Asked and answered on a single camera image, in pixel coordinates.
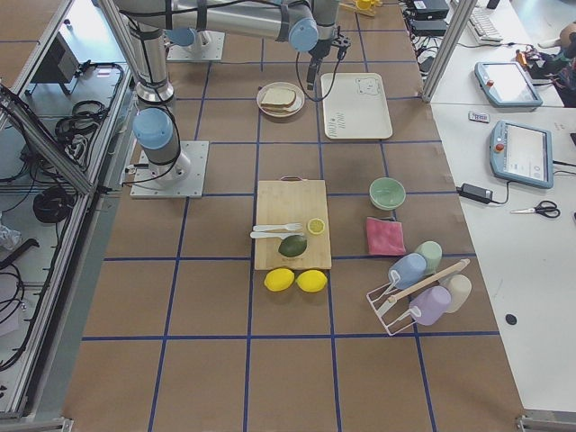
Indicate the teach pendant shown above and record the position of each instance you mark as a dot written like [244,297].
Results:
[522,154]
[506,85]

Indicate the green avocado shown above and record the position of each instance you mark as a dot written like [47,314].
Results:
[293,246]

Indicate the blue mug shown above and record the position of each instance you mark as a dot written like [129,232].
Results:
[407,271]

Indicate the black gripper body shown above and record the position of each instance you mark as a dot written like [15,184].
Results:
[318,50]

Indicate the cream mug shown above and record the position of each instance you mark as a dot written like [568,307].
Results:
[459,286]

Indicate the yellow cup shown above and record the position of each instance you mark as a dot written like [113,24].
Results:
[368,5]

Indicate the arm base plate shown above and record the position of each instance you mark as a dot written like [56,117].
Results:
[194,46]
[198,175]

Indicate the wooden cutting board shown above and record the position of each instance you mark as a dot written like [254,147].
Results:
[281,202]

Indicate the black power brick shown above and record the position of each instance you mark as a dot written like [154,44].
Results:
[475,193]

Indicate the yellow lemon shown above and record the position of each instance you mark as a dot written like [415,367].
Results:
[312,281]
[279,279]

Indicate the white bread slice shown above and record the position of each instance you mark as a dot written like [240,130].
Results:
[278,97]

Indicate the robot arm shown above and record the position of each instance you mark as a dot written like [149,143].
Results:
[308,26]

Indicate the white wire mug rack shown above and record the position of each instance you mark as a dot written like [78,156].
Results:
[391,306]

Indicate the cream round plate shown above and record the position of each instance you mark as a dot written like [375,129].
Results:
[261,92]

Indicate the bottom bread slice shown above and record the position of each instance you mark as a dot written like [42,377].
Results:
[277,108]

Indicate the near teach pendant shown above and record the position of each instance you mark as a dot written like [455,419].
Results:
[522,154]

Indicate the yellow lemon right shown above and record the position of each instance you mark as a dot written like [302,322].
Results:
[312,281]

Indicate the far teach pendant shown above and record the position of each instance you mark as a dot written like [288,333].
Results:
[506,85]

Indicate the aluminium frame post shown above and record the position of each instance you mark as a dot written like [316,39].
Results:
[453,33]

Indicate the purple mug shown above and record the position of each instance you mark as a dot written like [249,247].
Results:
[430,305]

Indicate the black scissors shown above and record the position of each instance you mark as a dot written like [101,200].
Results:
[544,208]

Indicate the green mug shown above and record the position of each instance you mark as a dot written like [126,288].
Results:
[432,253]

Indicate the green bowl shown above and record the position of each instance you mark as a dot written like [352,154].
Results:
[387,193]

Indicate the white plastic knife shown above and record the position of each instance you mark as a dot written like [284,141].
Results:
[271,235]

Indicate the white plastic fork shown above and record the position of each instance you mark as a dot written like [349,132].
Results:
[271,227]

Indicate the lemon slice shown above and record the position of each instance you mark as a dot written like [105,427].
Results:
[316,226]

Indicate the cream bear serving tray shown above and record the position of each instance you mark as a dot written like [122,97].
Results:
[355,107]

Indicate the yellow lemon left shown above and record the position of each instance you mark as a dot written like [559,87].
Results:
[279,279]

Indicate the pink folded cloth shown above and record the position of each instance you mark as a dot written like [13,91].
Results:
[384,237]

